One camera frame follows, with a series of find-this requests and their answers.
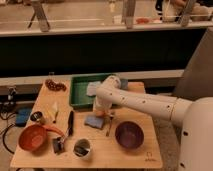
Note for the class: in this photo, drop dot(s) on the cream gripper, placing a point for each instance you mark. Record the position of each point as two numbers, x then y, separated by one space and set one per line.
99 110

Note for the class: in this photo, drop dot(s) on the purple bowl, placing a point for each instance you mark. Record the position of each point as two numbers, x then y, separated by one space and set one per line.
129 135

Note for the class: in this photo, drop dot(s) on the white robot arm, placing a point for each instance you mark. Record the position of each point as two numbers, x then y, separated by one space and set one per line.
195 118

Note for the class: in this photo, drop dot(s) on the orange bowl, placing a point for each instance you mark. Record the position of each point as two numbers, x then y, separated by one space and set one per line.
32 138

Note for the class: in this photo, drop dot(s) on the blue sponge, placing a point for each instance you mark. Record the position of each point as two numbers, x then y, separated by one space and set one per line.
95 122

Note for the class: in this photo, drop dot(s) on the metal fork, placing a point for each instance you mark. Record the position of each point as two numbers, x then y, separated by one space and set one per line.
110 123

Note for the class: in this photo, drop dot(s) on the green plastic tray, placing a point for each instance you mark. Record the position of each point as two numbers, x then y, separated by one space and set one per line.
78 98

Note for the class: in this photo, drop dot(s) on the crumpled white cloth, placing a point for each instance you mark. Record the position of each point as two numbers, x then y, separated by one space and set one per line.
91 88

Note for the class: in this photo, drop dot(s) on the white cup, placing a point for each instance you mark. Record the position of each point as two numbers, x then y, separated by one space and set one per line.
82 149

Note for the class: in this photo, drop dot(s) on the blue grey cup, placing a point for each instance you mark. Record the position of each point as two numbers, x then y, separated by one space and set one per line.
124 84

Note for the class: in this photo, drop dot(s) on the banana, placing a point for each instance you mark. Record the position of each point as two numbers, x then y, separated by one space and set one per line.
53 111

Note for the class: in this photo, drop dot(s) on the orange spoon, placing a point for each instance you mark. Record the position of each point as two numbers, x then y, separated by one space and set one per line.
53 129

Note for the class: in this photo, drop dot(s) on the small black can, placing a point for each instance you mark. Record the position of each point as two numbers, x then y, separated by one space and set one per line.
37 117

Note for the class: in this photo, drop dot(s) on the blue box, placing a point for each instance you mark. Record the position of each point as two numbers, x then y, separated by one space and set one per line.
22 117

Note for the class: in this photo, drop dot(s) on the table clamp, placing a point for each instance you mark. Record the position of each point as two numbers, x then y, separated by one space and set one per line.
11 92

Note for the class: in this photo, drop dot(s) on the black handled brush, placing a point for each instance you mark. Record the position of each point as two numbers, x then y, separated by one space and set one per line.
58 143

